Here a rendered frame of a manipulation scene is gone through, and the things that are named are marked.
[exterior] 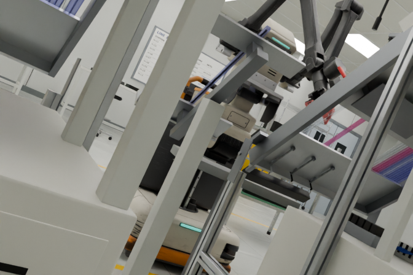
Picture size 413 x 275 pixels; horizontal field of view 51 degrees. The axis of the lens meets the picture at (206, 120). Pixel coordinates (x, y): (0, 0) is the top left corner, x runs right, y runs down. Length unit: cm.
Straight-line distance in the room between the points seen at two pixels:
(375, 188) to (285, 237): 71
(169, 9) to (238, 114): 639
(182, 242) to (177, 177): 94
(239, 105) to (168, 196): 104
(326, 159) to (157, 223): 72
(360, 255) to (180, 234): 119
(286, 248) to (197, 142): 41
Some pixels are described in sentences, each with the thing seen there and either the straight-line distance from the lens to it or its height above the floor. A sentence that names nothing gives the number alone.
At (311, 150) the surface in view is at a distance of 166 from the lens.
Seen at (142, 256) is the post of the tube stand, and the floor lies 30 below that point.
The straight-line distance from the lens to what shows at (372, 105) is 148.
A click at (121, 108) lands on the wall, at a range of 831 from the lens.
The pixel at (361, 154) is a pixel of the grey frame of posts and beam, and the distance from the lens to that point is 121.
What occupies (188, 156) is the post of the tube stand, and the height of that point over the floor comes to 63.
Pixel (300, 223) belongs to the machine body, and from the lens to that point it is 134.
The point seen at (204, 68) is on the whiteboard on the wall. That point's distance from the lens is 879.
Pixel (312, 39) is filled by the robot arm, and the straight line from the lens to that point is 174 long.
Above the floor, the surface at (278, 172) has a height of 69.
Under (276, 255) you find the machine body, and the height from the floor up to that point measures 47.
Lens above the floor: 73
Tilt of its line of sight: 1 degrees up
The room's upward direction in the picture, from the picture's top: 25 degrees clockwise
